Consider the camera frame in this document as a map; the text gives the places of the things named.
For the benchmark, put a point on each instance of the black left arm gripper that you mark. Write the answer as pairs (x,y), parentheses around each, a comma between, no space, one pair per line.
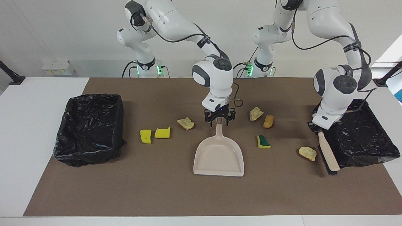
(313,128)

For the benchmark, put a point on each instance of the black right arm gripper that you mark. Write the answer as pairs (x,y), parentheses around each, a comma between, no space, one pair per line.
(220,112)

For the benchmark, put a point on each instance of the pale yellow foam chunk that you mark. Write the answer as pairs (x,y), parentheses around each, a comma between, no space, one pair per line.
(307,153)

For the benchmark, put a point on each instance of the beige hand brush black bristles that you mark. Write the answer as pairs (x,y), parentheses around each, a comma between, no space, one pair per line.
(328,150)

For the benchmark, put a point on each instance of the pale greenish foam chunk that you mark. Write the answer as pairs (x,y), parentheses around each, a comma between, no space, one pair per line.
(256,114)

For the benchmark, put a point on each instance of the beige plastic dustpan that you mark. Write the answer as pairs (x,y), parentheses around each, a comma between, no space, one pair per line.
(218,157)

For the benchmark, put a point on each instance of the orange brown foam chunk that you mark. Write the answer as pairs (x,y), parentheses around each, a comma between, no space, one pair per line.
(268,121)

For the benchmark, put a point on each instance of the green and yellow sponge piece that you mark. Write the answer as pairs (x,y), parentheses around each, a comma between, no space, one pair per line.
(263,142)

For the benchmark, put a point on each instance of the yellow notched sponge piece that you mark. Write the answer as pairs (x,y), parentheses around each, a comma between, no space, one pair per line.
(162,133)

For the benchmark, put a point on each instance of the yellow sponge piece dark dot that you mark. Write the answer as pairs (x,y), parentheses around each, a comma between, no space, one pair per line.
(145,136)

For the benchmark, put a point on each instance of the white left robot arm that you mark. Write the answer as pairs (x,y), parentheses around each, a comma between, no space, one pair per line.
(329,18)

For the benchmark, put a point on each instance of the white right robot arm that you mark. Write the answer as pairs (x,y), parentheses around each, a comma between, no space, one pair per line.
(176,18)

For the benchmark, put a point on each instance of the black bag lined bin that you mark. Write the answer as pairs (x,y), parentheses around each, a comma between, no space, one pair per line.
(361,141)
(91,125)

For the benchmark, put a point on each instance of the brown table mat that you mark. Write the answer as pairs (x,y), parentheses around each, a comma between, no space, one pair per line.
(188,194)

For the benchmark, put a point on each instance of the black clamp stand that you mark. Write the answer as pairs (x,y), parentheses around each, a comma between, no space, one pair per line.
(14,80)
(381,82)

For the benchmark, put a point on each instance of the blue object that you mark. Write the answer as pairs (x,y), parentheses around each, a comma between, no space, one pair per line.
(399,91)

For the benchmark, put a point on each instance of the white cardboard boxes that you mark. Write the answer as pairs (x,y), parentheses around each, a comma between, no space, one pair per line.
(58,67)

